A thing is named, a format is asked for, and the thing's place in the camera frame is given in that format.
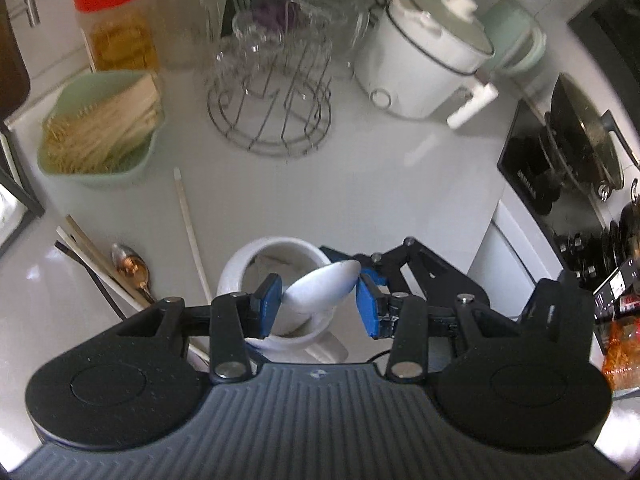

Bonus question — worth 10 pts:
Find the clear drinking glass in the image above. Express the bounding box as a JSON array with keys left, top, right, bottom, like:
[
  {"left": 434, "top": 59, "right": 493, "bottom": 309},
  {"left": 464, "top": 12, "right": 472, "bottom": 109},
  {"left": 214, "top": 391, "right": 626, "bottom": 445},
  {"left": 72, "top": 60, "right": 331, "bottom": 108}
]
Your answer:
[
  {"left": 212, "top": 12, "right": 266, "bottom": 93},
  {"left": 280, "top": 0, "right": 333, "bottom": 86}
]

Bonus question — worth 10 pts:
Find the white chopstick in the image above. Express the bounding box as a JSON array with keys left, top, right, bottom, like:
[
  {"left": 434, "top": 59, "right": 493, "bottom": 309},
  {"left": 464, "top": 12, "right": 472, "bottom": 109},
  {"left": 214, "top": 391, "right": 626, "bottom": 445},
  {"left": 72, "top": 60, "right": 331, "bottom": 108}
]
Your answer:
[
  {"left": 56, "top": 226, "right": 146, "bottom": 313},
  {"left": 173, "top": 167, "right": 213, "bottom": 306}
]

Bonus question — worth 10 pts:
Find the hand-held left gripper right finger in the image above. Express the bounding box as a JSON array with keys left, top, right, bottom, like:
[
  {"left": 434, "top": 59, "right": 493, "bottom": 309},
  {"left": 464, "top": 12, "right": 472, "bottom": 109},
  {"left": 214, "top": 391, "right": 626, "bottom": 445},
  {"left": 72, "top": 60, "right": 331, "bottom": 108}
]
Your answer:
[{"left": 356, "top": 271, "right": 532, "bottom": 382}]

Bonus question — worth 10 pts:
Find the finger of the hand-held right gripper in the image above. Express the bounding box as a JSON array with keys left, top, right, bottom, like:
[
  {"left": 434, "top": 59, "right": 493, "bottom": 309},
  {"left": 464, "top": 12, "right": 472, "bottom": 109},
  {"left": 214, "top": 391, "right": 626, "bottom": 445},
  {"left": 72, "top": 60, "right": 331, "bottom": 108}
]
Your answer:
[{"left": 320, "top": 236, "right": 466, "bottom": 297}]

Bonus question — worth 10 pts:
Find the wok with glass lid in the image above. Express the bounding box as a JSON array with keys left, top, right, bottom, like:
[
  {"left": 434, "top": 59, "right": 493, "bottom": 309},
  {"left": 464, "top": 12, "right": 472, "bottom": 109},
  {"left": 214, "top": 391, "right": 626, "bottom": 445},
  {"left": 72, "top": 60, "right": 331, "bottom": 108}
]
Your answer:
[{"left": 545, "top": 72, "right": 640, "bottom": 203}]

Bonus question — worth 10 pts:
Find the tall textured glass tumbler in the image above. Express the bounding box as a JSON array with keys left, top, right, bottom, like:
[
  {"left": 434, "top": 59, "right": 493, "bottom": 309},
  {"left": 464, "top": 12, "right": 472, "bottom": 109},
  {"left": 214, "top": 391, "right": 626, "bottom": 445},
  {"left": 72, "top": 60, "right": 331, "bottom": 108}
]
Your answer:
[{"left": 159, "top": 0, "right": 223, "bottom": 68}]

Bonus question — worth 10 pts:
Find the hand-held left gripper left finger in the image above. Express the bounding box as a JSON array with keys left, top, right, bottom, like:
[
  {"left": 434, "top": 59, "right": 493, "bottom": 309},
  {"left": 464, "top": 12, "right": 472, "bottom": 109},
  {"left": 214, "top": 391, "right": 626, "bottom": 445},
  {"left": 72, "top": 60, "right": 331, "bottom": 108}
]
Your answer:
[{"left": 116, "top": 274, "right": 285, "bottom": 385}]

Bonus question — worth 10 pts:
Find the white ceramic jar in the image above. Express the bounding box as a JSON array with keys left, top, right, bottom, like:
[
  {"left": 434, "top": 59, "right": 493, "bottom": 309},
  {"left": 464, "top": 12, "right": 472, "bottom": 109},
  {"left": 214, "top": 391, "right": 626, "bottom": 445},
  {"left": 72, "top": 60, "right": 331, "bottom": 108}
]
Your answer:
[{"left": 216, "top": 236, "right": 348, "bottom": 363}]

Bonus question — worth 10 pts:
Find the light wooden chopstick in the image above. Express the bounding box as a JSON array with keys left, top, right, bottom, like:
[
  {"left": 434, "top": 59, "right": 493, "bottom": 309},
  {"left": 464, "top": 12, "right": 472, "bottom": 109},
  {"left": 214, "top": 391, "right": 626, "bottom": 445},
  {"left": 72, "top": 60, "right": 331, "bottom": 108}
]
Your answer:
[{"left": 65, "top": 215, "right": 153, "bottom": 306}]

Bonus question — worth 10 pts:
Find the white drip tray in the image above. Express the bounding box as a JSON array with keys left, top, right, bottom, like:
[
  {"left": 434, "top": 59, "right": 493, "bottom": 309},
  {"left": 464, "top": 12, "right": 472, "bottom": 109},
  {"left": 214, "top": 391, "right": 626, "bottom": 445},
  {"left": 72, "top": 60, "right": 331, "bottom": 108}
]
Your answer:
[{"left": 0, "top": 180, "right": 28, "bottom": 256}]

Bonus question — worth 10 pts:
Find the purple lid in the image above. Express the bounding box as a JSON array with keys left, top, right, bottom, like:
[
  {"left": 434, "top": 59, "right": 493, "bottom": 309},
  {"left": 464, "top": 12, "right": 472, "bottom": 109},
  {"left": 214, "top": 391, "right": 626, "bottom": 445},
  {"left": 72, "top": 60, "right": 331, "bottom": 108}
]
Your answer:
[{"left": 254, "top": 0, "right": 301, "bottom": 31}]

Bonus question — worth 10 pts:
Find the dark cookware pile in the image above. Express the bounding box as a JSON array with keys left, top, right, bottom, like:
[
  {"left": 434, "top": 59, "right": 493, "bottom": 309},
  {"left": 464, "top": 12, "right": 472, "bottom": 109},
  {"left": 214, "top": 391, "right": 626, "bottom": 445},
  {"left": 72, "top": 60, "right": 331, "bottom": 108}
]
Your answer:
[{"left": 552, "top": 180, "right": 640, "bottom": 291}]

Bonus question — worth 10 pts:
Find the textured glass pitcher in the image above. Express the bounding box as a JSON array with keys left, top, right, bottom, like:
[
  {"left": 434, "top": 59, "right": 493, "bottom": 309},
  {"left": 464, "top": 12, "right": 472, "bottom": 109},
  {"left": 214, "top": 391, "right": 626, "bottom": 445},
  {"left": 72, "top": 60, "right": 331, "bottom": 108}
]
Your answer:
[{"left": 305, "top": 0, "right": 383, "bottom": 78}]

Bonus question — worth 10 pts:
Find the white ceramic spoon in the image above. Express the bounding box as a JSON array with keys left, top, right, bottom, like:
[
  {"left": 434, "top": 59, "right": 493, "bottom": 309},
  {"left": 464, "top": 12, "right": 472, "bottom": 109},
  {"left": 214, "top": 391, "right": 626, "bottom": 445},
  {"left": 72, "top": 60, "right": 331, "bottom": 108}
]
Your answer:
[{"left": 282, "top": 259, "right": 362, "bottom": 318}]

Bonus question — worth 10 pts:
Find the green plastic basket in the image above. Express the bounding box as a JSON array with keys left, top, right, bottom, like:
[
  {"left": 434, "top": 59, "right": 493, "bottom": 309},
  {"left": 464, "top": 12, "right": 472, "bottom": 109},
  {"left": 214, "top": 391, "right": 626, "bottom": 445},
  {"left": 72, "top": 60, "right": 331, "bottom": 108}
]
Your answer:
[{"left": 37, "top": 71, "right": 166, "bottom": 188}]

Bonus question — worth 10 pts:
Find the green electric kettle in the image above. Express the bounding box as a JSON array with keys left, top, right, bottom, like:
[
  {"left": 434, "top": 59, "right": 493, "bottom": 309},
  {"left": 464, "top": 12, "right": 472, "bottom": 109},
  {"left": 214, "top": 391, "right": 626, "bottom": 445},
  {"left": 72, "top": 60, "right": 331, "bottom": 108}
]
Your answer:
[{"left": 480, "top": 0, "right": 548, "bottom": 77}]

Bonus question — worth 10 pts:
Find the orange red snack packet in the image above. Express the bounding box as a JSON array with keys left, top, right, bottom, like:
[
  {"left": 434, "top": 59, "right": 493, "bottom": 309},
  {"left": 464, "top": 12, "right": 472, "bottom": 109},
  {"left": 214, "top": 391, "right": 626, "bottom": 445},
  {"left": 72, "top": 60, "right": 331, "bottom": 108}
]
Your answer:
[{"left": 597, "top": 317, "right": 640, "bottom": 393}]

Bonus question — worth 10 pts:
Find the black chopstick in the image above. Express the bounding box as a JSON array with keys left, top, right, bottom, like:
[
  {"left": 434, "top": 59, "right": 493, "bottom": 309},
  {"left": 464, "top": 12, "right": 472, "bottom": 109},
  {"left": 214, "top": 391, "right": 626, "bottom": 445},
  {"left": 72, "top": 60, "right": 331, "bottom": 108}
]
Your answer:
[{"left": 54, "top": 241, "right": 128, "bottom": 322}]

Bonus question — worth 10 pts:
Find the black induction cooktop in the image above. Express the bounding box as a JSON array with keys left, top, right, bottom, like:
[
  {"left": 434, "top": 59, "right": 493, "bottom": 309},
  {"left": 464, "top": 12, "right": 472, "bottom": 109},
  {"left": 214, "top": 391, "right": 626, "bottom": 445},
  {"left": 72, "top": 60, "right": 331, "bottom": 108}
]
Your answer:
[{"left": 496, "top": 97, "right": 616, "bottom": 241}]

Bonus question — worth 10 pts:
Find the white electric cooker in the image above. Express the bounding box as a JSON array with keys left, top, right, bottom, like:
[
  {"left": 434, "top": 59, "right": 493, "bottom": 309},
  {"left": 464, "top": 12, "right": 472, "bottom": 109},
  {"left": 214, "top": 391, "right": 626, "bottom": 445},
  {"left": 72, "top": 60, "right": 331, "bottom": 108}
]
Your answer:
[{"left": 354, "top": 0, "right": 501, "bottom": 130}]

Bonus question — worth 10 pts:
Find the rose gold spoon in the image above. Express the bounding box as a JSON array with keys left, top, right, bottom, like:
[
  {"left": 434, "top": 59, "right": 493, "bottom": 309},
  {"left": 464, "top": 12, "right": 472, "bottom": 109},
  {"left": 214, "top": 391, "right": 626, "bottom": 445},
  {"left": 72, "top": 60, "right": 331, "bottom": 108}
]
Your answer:
[{"left": 119, "top": 255, "right": 157, "bottom": 307}]

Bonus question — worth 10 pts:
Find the wire glass rack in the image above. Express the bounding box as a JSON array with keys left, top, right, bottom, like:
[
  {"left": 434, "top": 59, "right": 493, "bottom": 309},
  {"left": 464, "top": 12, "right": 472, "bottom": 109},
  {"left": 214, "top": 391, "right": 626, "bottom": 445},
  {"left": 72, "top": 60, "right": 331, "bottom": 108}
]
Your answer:
[{"left": 206, "top": 35, "right": 333, "bottom": 157}]

